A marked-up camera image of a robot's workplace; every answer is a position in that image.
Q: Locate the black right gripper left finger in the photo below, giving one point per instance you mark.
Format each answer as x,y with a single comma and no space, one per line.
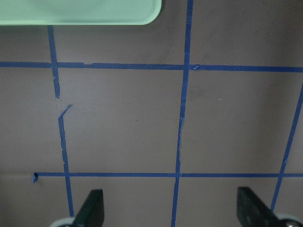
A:
91,213

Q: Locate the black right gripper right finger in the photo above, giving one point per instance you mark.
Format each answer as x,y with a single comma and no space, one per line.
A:
252,211

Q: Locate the mint green tray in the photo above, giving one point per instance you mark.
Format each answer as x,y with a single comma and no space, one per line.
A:
78,12

